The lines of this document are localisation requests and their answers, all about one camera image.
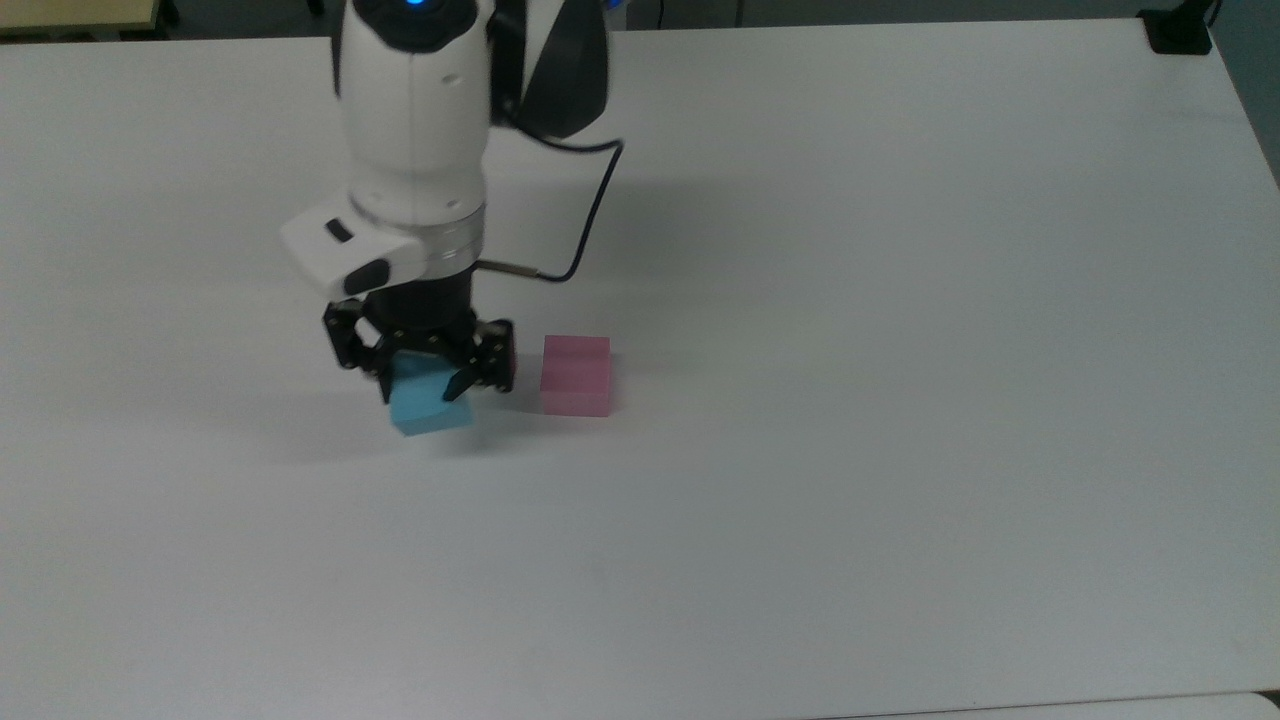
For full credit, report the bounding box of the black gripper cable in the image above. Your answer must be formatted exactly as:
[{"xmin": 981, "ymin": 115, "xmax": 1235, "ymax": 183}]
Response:
[{"xmin": 474, "ymin": 138, "xmax": 627, "ymax": 286}]

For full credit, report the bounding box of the wooden board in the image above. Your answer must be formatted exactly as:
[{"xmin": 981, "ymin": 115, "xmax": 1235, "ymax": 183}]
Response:
[{"xmin": 0, "ymin": 0, "xmax": 161, "ymax": 33}]

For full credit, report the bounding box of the black corner clamp mount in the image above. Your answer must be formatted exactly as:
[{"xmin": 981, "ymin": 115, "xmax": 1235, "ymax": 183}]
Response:
[{"xmin": 1138, "ymin": 0, "xmax": 1223, "ymax": 56}]

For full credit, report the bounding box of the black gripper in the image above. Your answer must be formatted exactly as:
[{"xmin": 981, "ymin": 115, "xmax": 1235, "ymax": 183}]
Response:
[{"xmin": 321, "ymin": 272, "xmax": 517, "ymax": 405}]

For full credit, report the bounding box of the pink cube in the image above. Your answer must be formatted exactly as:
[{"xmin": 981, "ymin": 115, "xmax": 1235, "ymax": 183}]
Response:
[{"xmin": 539, "ymin": 334, "xmax": 614, "ymax": 418}]

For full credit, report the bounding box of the blue cube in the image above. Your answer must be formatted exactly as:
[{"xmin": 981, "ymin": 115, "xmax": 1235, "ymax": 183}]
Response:
[{"xmin": 387, "ymin": 350, "xmax": 474, "ymax": 439}]

